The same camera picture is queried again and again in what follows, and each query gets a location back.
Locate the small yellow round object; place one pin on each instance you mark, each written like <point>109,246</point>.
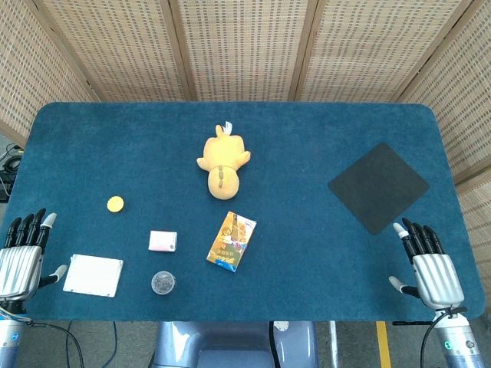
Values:
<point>115,204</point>

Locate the colourful snack packet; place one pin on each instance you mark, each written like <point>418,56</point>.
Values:
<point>231,242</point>

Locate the robot torso base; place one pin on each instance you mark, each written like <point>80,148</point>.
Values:
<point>234,345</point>

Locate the small pink white box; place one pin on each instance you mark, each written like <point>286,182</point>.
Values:
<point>163,241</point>

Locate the clear round container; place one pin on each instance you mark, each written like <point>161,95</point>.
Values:
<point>163,283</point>

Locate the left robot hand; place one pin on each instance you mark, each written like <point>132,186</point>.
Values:
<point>17,264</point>

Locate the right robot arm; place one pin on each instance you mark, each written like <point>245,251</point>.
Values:
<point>458,337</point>

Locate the white flat box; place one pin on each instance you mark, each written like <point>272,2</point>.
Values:
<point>93,275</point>

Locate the black square mat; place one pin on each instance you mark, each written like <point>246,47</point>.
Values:
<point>378,188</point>

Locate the woven bamboo folding screen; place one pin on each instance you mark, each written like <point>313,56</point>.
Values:
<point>245,46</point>

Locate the yellow plush toy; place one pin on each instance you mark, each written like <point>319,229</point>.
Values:
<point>222,165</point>

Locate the blue table cloth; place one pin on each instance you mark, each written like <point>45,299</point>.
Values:
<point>245,172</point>

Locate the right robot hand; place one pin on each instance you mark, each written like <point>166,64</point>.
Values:
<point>437,274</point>

